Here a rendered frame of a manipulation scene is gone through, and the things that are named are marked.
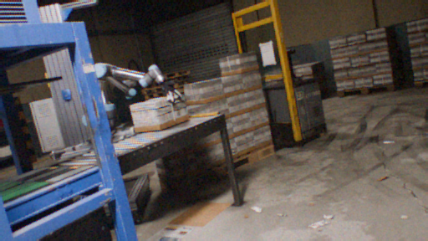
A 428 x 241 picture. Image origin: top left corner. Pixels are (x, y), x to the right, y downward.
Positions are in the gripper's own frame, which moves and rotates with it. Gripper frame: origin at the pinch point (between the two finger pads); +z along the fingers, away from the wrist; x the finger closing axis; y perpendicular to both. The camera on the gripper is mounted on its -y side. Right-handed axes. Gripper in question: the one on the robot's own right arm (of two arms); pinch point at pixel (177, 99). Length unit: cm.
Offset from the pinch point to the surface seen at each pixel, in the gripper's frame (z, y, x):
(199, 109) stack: -6, 51, -86
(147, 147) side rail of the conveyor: 30, -6, 63
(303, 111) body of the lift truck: 57, 20, -220
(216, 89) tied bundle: -16, 36, -112
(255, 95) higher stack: 10, 31, -166
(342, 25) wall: -82, 27, -750
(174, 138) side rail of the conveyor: 31.2, -5.8, 37.0
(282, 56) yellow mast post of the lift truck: -9, -14, -197
